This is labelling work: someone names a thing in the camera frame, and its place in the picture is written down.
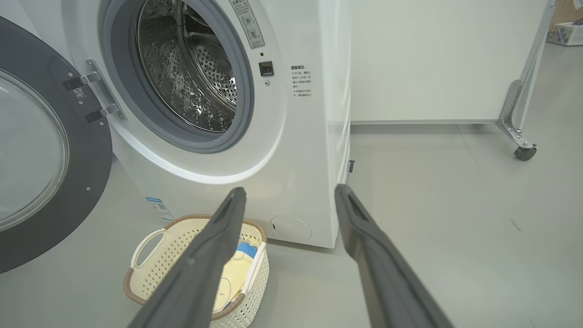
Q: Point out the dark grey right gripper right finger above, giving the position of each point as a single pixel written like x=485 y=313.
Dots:
x=378 y=273

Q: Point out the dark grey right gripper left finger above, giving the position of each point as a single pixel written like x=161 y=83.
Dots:
x=200 y=273

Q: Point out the washing machine glass door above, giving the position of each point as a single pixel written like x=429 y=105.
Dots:
x=86 y=173

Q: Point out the white Hisense washing machine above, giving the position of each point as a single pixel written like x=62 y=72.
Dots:
x=296 y=150

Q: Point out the stainless steel washer drum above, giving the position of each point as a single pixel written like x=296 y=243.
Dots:
x=182 y=68

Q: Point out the grey metal door hinge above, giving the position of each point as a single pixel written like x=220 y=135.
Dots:
x=102 y=89

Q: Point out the cream basket with brown rim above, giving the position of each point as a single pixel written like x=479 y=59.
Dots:
x=159 y=264

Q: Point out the blue energy label sticker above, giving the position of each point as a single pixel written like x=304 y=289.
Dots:
x=159 y=209

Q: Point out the round white filter cover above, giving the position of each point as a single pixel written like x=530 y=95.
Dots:
x=291 y=228

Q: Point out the black caster wheel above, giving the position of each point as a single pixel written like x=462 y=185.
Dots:
x=525 y=153

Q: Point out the printed text notice label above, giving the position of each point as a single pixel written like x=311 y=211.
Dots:
x=301 y=82

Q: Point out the grey metal caster leg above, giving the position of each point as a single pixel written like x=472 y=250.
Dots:
x=512 y=109

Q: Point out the white partition panel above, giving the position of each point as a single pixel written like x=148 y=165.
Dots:
x=432 y=59

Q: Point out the grey pictogram warning sticker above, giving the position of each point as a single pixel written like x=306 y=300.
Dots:
x=248 y=23

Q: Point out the printed carton box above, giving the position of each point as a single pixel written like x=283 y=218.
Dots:
x=567 y=34

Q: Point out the brown cardboard box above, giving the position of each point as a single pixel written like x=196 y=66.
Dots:
x=569 y=11

